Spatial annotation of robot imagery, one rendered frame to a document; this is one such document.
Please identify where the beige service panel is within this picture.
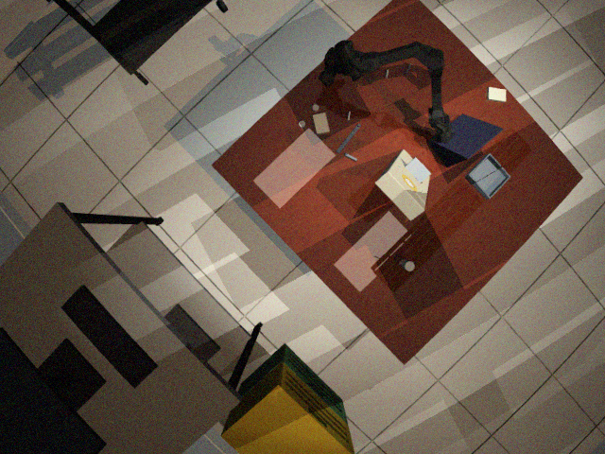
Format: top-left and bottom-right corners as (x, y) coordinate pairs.
(375, 149), (430, 220)

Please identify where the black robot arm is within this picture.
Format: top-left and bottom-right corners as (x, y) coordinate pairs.
(324, 40), (456, 143)

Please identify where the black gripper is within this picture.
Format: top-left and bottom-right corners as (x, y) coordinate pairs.
(318, 62), (342, 87)

